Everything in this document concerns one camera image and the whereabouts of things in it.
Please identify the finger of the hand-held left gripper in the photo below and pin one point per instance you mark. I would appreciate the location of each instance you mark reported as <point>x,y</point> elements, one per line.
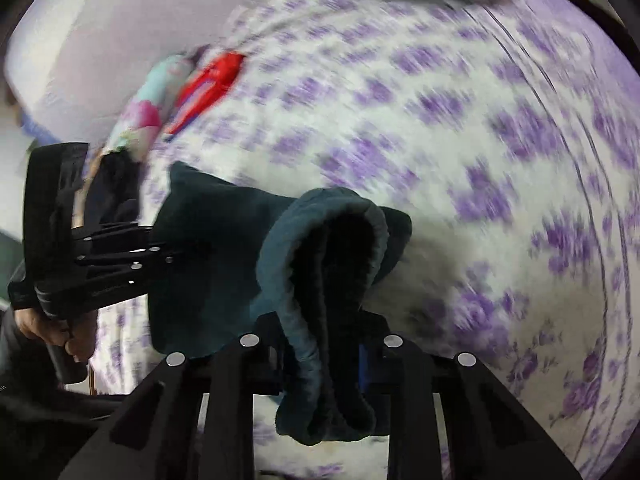
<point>115,235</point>
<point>130,265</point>

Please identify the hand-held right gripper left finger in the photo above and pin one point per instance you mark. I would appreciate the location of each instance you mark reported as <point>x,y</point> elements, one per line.
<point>240,375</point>

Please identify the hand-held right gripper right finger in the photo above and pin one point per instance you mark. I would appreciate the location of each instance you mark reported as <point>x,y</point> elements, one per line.
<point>363,365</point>

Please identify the dark teal pants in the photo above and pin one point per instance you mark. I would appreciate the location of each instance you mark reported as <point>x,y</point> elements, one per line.
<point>225,260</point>

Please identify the person's left hand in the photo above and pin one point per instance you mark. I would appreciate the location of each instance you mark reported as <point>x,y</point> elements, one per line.
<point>82,342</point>

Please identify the folded black garment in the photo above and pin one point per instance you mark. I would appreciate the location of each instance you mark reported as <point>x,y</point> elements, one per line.
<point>115,185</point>

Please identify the floral pink and mint pillow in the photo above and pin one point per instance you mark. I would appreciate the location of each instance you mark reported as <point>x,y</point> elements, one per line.
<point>145,110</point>

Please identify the folded red striped garment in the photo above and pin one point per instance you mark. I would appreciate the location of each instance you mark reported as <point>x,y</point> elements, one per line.
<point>215,77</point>

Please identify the person's dark clothing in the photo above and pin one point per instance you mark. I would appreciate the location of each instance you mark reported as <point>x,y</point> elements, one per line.
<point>30,425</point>

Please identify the large lavender cushion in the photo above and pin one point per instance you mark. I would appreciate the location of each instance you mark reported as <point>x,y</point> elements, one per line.
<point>125,20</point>

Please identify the purple floral bedspread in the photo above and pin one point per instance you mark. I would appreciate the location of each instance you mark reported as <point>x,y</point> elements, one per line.
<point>450,160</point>

